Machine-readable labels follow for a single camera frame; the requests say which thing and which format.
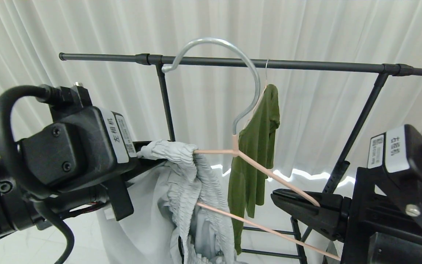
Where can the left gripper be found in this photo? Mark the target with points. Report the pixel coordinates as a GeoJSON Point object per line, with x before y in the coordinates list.
{"type": "Point", "coordinates": [119, 198]}

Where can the green long-sleeved shirt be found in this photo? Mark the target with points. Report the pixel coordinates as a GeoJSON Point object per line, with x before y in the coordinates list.
{"type": "Point", "coordinates": [255, 146]}

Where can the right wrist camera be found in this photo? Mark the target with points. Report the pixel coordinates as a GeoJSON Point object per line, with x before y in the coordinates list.
{"type": "Point", "coordinates": [408, 157]}

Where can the pale grey shorts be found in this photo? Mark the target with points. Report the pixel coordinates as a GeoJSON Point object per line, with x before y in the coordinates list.
{"type": "Point", "coordinates": [181, 157]}

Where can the black clothes rack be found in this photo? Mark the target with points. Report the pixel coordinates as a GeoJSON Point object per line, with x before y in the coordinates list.
{"type": "Point", "coordinates": [306, 65]}

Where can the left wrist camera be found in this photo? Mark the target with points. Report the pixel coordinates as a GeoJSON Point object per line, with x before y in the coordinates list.
{"type": "Point", "coordinates": [79, 146]}

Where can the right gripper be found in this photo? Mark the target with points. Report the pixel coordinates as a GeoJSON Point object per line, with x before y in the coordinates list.
{"type": "Point", "coordinates": [361, 227]}

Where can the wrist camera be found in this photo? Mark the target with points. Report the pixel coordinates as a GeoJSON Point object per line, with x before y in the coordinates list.
{"type": "Point", "coordinates": [79, 146]}
{"type": "Point", "coordinates": [408, 157]}

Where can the pink clothes hanger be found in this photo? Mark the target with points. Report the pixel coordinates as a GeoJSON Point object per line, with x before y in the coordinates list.
{"type": "Point", "coordinates": [266, 69]}
{"type": "Point", "coordinates": [211, 40]}

